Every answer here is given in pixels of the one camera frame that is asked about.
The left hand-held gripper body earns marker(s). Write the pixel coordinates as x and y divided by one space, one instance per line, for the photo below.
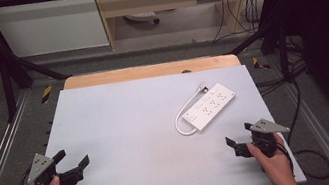
40 165

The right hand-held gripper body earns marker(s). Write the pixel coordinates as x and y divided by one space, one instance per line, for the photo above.
264 128

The person's right hand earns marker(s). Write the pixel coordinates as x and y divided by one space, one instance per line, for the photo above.
278 168

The white power strip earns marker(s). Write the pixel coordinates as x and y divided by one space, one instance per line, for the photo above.
209 107

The white plug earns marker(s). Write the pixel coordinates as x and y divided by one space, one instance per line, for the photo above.
203 87

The yellow black tape marker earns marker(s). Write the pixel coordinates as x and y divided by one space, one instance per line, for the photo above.
259 63
47 94

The wooden table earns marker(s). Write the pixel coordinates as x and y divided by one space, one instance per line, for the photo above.
135 73

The white cabinet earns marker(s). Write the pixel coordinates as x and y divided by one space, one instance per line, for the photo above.
47 27

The white extension socket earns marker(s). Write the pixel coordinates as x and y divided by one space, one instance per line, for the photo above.
140 16

